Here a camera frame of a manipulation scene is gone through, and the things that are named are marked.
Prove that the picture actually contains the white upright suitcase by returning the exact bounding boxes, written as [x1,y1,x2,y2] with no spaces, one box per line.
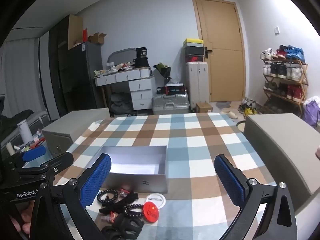
[185,61,210,110]

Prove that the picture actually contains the black cloth hair tie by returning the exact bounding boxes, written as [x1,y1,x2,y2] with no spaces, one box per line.
[99,192,140,213]

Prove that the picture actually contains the black bead bracelet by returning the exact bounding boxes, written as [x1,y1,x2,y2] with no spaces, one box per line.
[123,204,144,218]
[96,189,118,204]

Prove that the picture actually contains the black jacket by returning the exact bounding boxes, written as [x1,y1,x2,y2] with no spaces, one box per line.
[0,110,34,140]

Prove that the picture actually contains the red round badge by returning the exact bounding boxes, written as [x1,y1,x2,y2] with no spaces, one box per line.
[142,201,160,223]

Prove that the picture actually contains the grey cabinet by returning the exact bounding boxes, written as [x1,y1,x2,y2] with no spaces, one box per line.
[41,107,110,157]
[243,113,320,217]

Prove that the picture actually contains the person's left hand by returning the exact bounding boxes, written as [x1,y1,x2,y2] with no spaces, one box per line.
[10,204,35,234]

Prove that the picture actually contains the silver suitcase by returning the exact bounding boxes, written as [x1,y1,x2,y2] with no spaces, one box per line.
[152,92,190,115]

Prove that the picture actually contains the beige slippers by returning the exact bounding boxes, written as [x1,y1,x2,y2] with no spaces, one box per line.
[220,107,239,119]

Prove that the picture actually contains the desk clutter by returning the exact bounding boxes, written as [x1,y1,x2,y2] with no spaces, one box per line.
[94,61,137,77]

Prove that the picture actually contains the wooden shoe rack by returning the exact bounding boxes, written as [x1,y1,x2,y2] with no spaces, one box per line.
[260,57,309,117]

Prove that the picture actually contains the wooden door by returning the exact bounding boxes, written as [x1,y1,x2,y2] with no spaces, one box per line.
[192,0,247,103]

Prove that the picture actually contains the pile of shoes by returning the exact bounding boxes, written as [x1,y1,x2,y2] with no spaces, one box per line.
[237,97,260,115]

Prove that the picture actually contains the black red shoe box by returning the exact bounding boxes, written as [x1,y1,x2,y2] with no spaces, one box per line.
[185,54,207,63]

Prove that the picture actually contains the dark wrapped bouquet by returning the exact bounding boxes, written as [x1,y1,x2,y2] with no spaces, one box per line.
[153,62,173,85]

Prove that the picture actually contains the small cardboard box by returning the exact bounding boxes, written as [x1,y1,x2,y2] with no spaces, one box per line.
[195,102,213,113]

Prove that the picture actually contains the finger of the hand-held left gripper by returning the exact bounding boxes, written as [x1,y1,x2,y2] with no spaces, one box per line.
[39,152,74,178]
[5,146,47,172]

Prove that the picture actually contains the black red flat box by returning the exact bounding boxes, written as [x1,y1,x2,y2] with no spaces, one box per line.
[165,84,187,95]

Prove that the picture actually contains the grey rounded panel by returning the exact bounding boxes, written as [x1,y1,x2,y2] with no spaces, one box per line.
[107,48,137,67]

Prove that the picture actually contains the black appliance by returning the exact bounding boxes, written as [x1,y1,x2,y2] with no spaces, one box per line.
[134,47,150,68]

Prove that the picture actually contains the silver cardboard box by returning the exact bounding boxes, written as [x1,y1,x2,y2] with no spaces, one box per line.
[85,145,168,194]

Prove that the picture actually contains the checkered tablecloth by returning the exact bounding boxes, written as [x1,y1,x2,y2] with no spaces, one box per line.
[54,112,277,240]

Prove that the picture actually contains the tall flat cardboard box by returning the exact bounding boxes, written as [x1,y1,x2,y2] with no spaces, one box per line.
[68,14,83,50]

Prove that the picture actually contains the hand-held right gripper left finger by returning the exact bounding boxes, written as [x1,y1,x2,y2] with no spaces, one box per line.
[30,153,112,240]

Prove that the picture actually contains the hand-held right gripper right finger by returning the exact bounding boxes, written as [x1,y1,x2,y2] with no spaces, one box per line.
[214,154,298,240]

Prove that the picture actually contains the yellow shoe box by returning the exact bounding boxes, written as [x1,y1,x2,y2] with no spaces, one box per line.
[183,38,204,47]

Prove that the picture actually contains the black refrigerator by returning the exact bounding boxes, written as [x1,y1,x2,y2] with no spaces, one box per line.
[67,41,104,110]

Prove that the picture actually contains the grey curtain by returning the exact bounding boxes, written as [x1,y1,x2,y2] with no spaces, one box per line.
[0,37,50,120]

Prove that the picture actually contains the white desk with drawers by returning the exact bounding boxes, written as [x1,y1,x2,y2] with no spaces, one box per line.
[94,67,157,111]

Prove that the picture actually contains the purple bag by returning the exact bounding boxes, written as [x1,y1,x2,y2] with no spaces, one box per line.
[302,100,320,128]

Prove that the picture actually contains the white tumbler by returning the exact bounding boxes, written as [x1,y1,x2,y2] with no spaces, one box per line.
[17,120,33,144]

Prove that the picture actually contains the dark wardrobe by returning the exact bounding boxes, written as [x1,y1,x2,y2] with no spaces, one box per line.
[49,15,73,120]

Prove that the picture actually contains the open cardboard box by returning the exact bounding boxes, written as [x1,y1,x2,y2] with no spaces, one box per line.
[88,33,107,45]

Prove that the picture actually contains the white round badge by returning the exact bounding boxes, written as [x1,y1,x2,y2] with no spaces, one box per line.
[146,193,165,209]

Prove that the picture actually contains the grey bundle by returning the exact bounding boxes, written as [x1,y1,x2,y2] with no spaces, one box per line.
[110,92,133,115]

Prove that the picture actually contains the glass side table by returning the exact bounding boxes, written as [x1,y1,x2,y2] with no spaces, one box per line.
[7,140,53,169]

